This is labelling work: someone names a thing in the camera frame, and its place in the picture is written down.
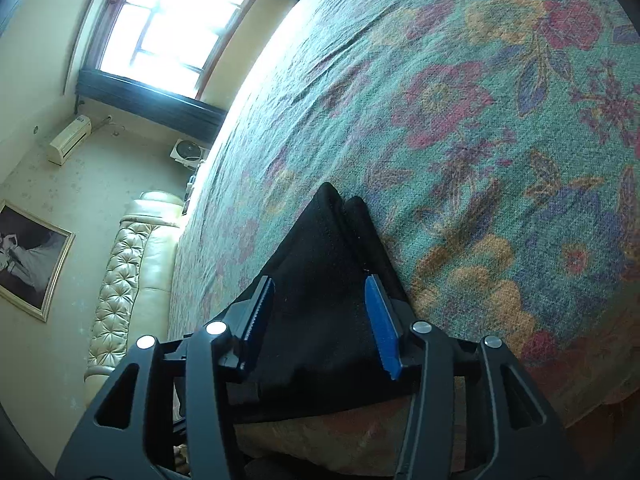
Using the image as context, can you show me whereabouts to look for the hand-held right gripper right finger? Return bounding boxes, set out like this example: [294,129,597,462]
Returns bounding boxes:
[364,274,587,480]

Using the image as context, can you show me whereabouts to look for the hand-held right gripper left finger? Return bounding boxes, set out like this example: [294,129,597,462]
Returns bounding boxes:
[54,276,276,480]

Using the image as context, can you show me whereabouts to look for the black pants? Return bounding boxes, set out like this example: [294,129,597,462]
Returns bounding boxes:
[172,182,426,426]

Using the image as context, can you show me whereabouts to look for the cream tufted leather headboard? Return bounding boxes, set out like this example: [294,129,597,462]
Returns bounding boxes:
[82,190,187,396]

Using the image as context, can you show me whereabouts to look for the floral green blanket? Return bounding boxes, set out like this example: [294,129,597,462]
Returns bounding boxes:
[167,0,640,478]

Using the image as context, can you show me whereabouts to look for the white round fan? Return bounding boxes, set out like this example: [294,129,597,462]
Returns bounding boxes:
[170,139,210,171]

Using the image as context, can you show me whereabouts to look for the framed black and white picture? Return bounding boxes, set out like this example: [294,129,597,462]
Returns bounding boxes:
[0,199,76,323]

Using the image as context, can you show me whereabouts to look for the white air conditioner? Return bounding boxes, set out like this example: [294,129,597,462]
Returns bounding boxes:
[47,115,93,167]

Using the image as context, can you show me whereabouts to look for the window with wooden frame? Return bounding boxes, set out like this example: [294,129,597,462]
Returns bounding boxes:
[82,0,268,102]

